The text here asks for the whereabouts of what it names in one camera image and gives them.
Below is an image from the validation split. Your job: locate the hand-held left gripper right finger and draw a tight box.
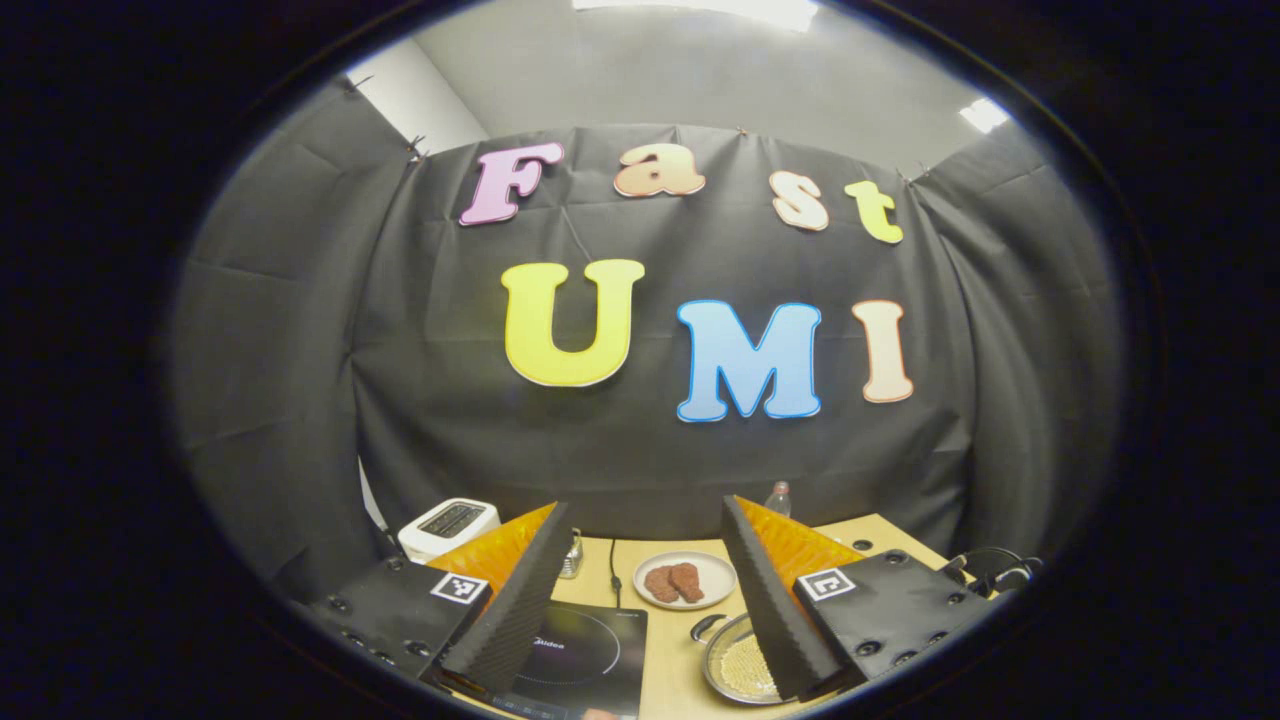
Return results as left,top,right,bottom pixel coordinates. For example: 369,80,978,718
720,494,991,701

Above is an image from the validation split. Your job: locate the white toaster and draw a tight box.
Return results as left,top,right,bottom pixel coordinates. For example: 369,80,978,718
397,498,501,563

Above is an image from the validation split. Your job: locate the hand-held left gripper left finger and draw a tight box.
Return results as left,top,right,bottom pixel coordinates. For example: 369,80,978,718
300,500,576,701

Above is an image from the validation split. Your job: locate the black induction cooktop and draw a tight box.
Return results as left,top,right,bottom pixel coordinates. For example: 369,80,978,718
490,600,649,720

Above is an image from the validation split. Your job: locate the white round plate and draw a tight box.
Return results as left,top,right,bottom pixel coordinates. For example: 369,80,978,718
632,550,739,611

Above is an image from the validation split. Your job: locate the black cable bundle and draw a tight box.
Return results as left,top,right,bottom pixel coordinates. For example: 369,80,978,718
940,547,1043,599

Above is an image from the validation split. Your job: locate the steel pot with black handles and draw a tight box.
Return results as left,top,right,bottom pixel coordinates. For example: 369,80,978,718
690,612,787,706

